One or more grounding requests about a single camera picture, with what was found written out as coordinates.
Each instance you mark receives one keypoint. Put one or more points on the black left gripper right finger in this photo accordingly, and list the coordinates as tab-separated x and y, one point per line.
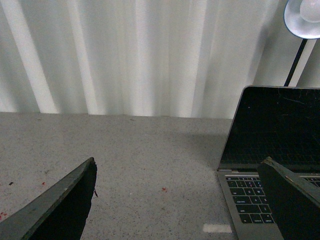
294	202

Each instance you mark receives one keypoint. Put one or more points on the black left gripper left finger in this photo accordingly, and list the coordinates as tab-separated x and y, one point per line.
60	213

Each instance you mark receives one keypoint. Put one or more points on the grey laptop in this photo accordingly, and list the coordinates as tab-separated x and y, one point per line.
281	123

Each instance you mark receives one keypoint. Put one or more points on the white curtain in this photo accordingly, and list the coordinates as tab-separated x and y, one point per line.
182	58

